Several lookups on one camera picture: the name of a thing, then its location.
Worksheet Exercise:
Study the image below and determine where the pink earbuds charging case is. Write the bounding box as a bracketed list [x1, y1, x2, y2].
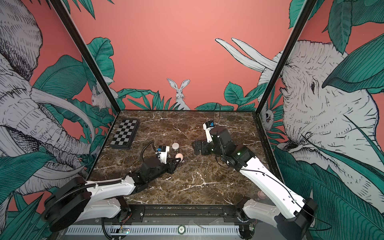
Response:
[175, 153, 184, 161]

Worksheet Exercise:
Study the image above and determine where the white round charging case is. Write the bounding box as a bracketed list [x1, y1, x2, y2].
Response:
[172, 143, 180, 150]

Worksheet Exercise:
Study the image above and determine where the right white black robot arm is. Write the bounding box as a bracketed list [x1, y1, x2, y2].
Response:
[193, 121, 318, 240]

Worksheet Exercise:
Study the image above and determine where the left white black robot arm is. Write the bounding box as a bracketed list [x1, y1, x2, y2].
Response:
[42, 155, 183, 232]

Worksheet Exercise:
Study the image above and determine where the pink open case at edge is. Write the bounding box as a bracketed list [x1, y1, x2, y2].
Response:
[258, 191, 267, 200]

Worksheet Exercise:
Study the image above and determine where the black white checkerboard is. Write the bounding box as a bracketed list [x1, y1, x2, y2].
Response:
[110, 119, 140, 150]

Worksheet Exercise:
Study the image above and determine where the white perforated vent strip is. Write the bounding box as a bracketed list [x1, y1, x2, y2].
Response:
[66, 225, 240, 236]

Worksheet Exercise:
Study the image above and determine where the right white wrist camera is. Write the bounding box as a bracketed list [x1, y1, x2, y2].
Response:
[203, 121, 215, 143]

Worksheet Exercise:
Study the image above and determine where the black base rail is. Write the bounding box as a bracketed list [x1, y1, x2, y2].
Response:
[59, 204, 304, 224]

